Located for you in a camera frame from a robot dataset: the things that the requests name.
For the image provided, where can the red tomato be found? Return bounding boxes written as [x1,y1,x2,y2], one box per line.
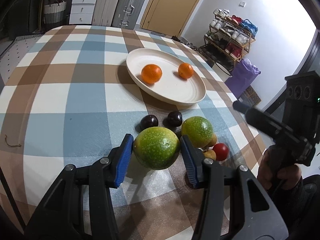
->
[213,143,229,161]

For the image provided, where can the brown longan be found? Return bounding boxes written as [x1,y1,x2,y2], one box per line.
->
[205,133,217,148]
[203,149,216,160]

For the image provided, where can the yellow passion fruit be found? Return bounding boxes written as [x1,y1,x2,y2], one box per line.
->
[181,116,213,148]

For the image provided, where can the dark plum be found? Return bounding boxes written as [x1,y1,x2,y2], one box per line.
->
[163,111,183,128]
[140,114,158,131]

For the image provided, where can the small orange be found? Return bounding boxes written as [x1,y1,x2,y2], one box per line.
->
[178,63,194,80]

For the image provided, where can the green passion fruit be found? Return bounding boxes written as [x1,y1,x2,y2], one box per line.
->
[133,127,180,170]

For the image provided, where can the large orange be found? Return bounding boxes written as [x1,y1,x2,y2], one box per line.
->
[141,64,162,85]

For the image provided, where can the person's right hand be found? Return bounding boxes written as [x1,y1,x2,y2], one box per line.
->
[257,145,302,191]

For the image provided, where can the purple bag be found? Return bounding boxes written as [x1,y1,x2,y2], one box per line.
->
[225,59,261,99]

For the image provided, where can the wooden shoe rack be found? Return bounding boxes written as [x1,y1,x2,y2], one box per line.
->
[199,9,258,75]

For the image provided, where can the cream round plate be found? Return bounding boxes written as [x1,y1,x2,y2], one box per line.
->
[126,48,206,106]

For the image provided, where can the checkered tablecloth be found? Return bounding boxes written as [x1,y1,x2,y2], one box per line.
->
[1,25,265,239]

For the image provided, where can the wooden door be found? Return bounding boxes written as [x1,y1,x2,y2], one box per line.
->
[138,0,203,36]

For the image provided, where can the silver suitcase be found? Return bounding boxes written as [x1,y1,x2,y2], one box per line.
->
[112,0,145,30]

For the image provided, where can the woven laundry basket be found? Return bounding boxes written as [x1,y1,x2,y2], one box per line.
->
[44,0,67,24]

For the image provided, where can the beige suitcase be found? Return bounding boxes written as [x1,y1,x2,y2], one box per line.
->
[92,0,119,27]

